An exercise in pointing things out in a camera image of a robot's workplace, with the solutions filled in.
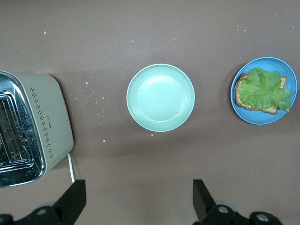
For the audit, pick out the square brown bread slice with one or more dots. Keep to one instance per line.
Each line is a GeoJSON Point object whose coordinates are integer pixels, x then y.
{"type": "Point", "coordinates": [272, 110]}

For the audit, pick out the green lettuce leaf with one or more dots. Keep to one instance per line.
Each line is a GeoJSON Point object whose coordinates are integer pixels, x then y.
{"type": "Point", "coordinates": [262, 90]}

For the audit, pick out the blue round plate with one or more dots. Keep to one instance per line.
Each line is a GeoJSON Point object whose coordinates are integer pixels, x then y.
{"type": "Point", "coordinates": [257, 118]}

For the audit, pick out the green round plate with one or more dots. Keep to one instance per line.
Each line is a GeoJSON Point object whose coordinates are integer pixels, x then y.
{"type": "Point", "coordinates": [160, 97]}

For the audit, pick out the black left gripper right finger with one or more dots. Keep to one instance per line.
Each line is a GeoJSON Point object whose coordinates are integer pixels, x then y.
{"type": "Point", "coordinates": [201, 201]}

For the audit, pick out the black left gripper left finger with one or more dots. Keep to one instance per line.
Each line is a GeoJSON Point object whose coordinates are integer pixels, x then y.
{"type": "Point", "coordinates": [72, 201]}

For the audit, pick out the beige chrome toaster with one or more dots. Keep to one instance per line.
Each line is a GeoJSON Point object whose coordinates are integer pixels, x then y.
{"type": "Point", "coordinates": [51, 105]}

